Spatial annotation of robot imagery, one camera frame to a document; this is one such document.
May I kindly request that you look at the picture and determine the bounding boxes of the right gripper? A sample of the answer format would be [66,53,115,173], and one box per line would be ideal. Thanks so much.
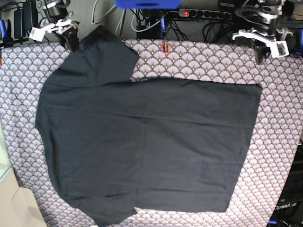
[54,21,80,52]

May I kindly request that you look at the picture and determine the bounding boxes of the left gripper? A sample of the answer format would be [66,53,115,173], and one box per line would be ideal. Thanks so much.
[251,39,271,65]

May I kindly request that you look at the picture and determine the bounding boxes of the dark navy T-shirt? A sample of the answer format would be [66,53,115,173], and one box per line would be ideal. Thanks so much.
[35,26,262,227]

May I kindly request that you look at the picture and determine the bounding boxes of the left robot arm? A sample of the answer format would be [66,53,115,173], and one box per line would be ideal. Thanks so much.
[237,0,284,65]

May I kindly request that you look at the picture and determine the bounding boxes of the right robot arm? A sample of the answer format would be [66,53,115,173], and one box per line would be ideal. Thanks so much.
[43,0,80,52]

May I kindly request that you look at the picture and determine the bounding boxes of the white power strip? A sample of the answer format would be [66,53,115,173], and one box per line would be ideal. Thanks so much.
[178,9,232,21]

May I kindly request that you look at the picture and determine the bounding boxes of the red black table clamp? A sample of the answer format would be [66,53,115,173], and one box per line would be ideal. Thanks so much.
[161,40,169,54]

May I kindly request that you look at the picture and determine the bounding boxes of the black OpenArm box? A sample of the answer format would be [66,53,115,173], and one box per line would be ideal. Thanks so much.
[267,144,303,227]

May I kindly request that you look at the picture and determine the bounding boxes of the beige furniture edge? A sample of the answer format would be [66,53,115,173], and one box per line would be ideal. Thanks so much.
[0,130,46,227]

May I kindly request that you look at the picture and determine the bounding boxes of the grey cables on floor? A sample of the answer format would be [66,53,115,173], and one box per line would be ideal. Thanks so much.
[91,0,161,36]

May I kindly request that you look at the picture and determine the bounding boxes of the black cable bundle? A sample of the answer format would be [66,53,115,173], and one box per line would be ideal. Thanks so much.
[137,9,240,44]

